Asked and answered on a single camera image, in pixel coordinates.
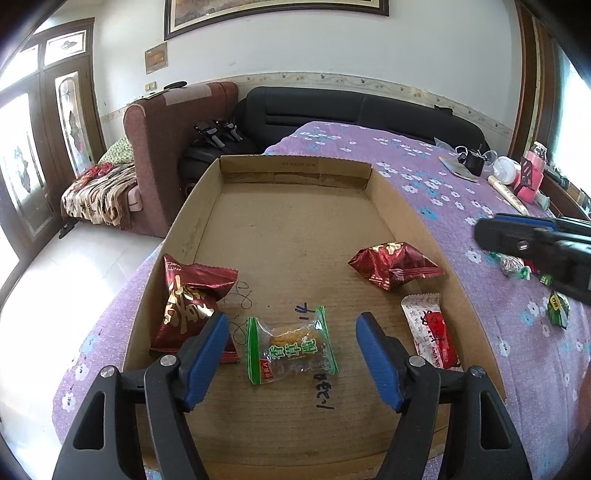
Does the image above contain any framed painting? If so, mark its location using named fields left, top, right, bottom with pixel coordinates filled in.
left=164, top=0, right=390, bottom=41

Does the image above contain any silver green wrapped candy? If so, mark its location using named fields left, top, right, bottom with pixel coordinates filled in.
left=500, top=254, right=533, bottom=280

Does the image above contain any cardboard box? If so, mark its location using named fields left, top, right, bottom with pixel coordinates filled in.
left=122, top=154, right=508, bottom=480

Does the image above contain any wooden glass door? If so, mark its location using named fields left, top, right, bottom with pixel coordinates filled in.
left=0, top=17, right=108, bottom=273

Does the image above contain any cream tube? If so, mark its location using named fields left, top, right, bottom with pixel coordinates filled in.
left=488, top=174, right=530, bottom=216

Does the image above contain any dark red snack packet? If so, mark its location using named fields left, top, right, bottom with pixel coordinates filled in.
left=348, top=241, right=447, bottom=292
left=148, top=253, right=240, bottom=365

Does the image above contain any wooden window frame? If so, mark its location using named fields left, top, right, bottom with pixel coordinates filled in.
left=508, top=0, right=591, bottom=222

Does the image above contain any black phone stand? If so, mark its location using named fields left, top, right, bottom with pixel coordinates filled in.
left=513, top=156, right=541, bottom=193

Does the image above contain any white red snack packet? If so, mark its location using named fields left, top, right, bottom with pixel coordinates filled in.
left=401, top=294, right=465, bottom=373

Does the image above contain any thin book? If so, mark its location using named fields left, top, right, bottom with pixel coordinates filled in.
left=438, top=156, right=481, bottom=184

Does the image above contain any black grey gadget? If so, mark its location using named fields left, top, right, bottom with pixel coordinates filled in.
left=193, top=119, right=244, bottom=149

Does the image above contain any white round container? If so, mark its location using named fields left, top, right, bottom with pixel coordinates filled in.
left=493, top=156, right=519, bottom=186

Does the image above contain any printed blanket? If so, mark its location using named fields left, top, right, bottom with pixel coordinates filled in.
left=61, top=162, right=139, bottom=228

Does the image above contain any pink sleeved bottle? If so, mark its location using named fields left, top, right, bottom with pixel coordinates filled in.
left=521, top=141, right=549, bottom=202

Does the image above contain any black sofa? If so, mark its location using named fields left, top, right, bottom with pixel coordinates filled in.
left=233, top=86, right=490, bottom=155

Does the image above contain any black bag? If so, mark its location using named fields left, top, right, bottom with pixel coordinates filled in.
left=179, top=136, right=259, bottom=186

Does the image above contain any brown armchair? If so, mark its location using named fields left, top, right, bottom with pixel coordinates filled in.
left=124, top=82, right=239, bottom=238

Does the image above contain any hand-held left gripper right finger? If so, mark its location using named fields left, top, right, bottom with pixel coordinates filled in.
left=356, top=312, right=546, bottom=480

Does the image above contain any green floral pillow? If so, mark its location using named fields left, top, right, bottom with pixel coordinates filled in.
left=99, top=136, right=134, bottom=165

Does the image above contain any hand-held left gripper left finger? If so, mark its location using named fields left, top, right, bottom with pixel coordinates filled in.
left=52, top=313, right=230, bottom=480

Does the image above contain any clear green snack packet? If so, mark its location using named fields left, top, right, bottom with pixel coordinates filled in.
left=245, top=306, right=340, bottom=387

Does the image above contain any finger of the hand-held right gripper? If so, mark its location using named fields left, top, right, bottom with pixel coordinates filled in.
left=475, top=218, right=591, bottom=306
left=495, top=213, right=591, bottom=236

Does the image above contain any wall plaque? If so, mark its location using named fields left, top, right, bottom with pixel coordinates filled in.
left=144, top=42, right=168, bottom=75

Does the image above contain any dark green candy packet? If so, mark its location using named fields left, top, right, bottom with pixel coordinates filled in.
left=548, top=291, right=571, bottom=330

